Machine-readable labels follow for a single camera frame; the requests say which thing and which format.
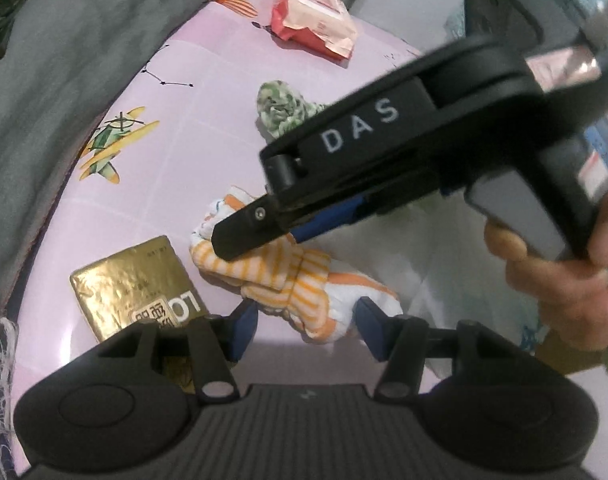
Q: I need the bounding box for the pink printed bed sheet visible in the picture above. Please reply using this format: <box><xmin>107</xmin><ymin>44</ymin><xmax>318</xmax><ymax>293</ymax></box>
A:
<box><xmin>14</xmin><ymin>0</ymin><xmax>485</xmax><ymax>441</ymax></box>

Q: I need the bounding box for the orange striped towel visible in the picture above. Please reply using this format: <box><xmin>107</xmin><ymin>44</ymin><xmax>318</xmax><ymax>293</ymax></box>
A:
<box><xmin>189</xmin><ymin>185</ymin><xmax>403</xmax><ymax>344</ymax></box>

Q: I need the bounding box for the white plastic bag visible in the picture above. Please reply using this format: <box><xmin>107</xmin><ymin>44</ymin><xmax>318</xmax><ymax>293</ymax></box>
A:
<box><xmin>384</xmin><ymin>204</ymin><xmax>551</xmax><ymax>382</ymax></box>

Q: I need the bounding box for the grey duvet with yellow print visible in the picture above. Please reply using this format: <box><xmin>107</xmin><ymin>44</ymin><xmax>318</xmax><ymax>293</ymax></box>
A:
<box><xmin>0</xmin><ymin>0</ymin><xmax>257</xmax><ymax>332</ymax></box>

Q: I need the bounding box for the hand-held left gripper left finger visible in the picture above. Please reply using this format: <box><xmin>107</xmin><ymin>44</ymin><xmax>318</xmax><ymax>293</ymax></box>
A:
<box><xmin>99</xmin><ymin>301</ymin><xmax>260</xmax><ymax>404</ymax></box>

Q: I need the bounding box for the clear plastic storage box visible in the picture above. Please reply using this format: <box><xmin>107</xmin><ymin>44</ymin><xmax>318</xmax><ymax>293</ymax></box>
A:
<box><xmin>576</xmin><ymin>115</ymin><xmax>608</xmax><ymax>192</ymax></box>

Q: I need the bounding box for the red wet wipes pack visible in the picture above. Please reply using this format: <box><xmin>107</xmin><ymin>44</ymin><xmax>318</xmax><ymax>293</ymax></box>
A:
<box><xmin>270</xmin><ymin>0</ymin><xmax>358</xmax><ymax>62</ymax></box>

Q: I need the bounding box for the green camouflage cloth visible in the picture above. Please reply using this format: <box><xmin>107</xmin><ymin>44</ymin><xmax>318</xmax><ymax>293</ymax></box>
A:
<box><xmin>255</xmin><ymin>80</ymin><xmax>331</xmax><ymax>139</ymax></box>

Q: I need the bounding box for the person's right hand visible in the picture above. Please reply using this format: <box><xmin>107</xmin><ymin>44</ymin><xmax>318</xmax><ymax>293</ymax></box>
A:
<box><xmin>484</xmin><ymin>192</ymin><xmax>608</xmax><ymax>352</ymax></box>

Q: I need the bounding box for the gold foil packet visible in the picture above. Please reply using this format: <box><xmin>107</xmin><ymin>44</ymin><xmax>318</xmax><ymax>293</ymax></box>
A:
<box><xmin>70</xmin><ymin>235</ymin><xmax>206</xmax><ymax>397</ymax></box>

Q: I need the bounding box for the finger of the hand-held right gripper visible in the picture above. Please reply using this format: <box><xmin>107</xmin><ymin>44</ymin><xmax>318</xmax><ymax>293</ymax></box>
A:
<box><xmin>211</xmin><ymin>194</ymin><xmax>386</xmax><ymax>262</ymax></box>

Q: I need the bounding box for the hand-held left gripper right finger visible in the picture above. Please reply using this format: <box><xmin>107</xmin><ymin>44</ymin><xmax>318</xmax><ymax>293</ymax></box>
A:
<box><xmin>354</xmin><ymin>296</ymin><xmax>491</xmax><ymax>404</ymax></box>

